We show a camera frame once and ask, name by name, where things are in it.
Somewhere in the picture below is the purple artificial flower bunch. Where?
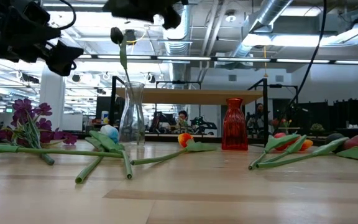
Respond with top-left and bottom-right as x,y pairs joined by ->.
0,98 -> 79,166

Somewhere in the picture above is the clear glass vase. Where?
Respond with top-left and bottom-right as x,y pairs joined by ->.
118,81 -> 146,146

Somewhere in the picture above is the orange artificial tulip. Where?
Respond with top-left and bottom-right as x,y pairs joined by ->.
255,134 -> 314,169

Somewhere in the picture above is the hanging black cable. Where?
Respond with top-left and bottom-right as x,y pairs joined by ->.
273,0 -> 328,133

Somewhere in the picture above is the red ribbed glass vase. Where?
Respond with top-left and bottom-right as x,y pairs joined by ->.
221,98 -> 249,151

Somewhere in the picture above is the black artificial tulip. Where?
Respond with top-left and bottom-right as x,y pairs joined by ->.
255,133 -> 350,169
110,27 -> 144,144

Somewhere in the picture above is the white building pillar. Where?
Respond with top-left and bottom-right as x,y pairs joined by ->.
39,63 -> 67,133

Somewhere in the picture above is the yellow red-tipped artificial tulip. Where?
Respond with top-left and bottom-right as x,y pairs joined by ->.
130,133 -> 219,166

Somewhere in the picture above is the green stemmed artificial tulip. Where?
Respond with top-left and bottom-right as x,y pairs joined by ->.
0,141 -> 124,159

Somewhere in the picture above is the person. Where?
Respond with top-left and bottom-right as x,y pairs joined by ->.
250,103 -> 272,138
177,110 -> 189,131

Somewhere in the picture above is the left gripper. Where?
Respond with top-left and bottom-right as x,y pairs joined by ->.
11,6 -> 85,77

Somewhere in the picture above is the black cabinet row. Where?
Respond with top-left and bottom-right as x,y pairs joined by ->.
293,98 -> 358,130

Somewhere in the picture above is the wooden shelf black frame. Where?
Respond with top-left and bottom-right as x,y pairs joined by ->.
107,75 -> 299,148

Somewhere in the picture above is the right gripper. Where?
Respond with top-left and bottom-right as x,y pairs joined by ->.
102,0 -> 190,31

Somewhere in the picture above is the white blue-tinted artificial tulip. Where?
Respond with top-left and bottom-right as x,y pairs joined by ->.
88,124 -> 134,180

